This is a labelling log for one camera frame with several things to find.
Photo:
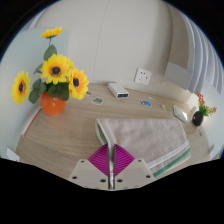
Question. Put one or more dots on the beige and green towel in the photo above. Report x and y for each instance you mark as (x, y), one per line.
(146, 136)

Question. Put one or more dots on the white wall socket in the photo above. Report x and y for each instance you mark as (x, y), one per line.
(143, 76)

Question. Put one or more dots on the small green grey sticker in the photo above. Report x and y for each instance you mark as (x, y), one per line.
(97, 100)

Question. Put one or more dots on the blue sticker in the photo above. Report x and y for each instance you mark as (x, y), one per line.
(145, 102)

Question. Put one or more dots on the sunflowers in orange vase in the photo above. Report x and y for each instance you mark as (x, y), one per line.
(55, 70)

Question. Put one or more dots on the pale yellow sticker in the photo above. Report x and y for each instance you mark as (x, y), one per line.
(165, 107)

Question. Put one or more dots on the frosted desk divider panel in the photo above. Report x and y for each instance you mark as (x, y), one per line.
(18, 53)
(218, 130)

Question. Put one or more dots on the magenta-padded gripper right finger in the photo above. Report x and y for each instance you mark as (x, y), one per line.
(125, 161)

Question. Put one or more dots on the grey white curtain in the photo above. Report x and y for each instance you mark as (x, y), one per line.
(206, 56)

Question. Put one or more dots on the small dark sticker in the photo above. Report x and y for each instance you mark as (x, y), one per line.
(88, 93)

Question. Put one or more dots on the orange flowers in black vase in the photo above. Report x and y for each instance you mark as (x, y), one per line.
(197, 118)

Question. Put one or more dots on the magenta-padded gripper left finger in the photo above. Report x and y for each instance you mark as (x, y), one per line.
(98, 161)

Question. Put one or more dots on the small white box device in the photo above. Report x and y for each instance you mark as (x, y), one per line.
(117, 90)

